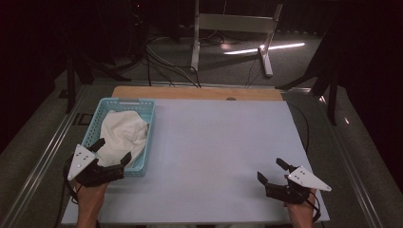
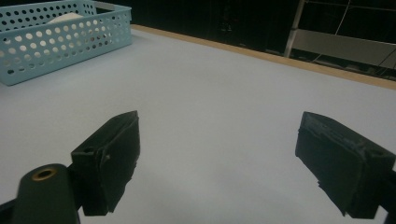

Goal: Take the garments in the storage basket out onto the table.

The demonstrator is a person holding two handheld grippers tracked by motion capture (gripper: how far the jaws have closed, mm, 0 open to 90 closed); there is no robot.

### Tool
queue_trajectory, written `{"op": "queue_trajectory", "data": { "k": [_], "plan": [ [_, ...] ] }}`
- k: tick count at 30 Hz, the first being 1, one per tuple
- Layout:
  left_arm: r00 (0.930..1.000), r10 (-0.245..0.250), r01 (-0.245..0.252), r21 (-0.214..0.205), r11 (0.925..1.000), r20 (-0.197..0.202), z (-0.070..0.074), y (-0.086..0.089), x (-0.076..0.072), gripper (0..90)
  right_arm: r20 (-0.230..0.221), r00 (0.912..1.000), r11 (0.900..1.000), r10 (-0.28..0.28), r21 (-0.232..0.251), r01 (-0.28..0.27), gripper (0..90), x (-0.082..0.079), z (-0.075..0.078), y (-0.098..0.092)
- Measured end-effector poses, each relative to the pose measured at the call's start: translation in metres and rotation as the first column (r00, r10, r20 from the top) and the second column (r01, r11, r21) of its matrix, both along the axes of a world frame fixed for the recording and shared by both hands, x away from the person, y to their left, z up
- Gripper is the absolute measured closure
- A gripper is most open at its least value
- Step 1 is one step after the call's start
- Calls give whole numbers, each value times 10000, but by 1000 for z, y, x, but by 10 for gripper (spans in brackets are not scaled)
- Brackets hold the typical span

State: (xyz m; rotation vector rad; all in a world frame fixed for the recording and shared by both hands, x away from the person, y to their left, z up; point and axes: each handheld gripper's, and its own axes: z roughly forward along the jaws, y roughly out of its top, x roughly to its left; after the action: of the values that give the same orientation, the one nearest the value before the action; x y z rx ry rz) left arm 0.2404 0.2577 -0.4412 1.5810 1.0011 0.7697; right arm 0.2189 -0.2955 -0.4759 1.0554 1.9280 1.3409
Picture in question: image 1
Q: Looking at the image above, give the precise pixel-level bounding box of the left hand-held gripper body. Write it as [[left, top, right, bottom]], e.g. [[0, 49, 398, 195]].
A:
[[67, 143, 125, 188]]

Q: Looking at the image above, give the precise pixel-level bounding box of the person's left hand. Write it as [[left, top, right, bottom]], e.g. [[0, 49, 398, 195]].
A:
[[74, 180, 110, 222]]

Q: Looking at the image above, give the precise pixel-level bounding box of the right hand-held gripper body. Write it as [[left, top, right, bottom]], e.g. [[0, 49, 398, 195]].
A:
[[264, 165, 333, 205]]

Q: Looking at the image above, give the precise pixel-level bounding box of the white cloth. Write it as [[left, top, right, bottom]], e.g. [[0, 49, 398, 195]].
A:
[[95, 109, 149, 168]]

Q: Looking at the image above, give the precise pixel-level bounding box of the bundle of black floor cables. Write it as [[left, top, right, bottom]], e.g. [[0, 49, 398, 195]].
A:
[[144, 29, 229, 88]]

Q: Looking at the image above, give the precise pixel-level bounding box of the black tripod stand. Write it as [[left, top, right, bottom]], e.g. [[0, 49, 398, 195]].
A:
[[65, 41, 142, 115], [275, 18, 350, 126]]

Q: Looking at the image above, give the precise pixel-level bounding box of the person's right hand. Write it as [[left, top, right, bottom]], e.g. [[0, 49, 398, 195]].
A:
[[283, 174, 318, 228]]

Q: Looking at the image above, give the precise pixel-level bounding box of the light blue plastic basket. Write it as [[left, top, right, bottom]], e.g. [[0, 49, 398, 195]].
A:
[[81, 97, 156, 178]]

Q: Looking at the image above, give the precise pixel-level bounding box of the white metal stand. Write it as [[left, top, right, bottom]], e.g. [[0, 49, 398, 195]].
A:
[[190, 0, 284, 78]]

